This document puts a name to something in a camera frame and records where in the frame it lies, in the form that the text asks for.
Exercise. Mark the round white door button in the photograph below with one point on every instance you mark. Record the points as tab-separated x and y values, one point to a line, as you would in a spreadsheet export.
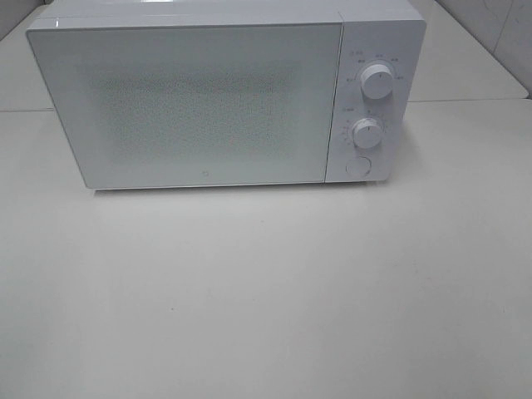
358	167

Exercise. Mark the white timer knob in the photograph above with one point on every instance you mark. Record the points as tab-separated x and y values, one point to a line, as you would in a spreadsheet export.
367	133

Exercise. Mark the white microwave door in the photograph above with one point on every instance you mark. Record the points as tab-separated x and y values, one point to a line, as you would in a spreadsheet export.
193	106

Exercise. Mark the white microwave oven body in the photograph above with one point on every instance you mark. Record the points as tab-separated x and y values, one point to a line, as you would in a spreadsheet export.
390	32

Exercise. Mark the upper white power knob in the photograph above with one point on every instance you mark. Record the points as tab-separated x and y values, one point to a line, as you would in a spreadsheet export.
377	81

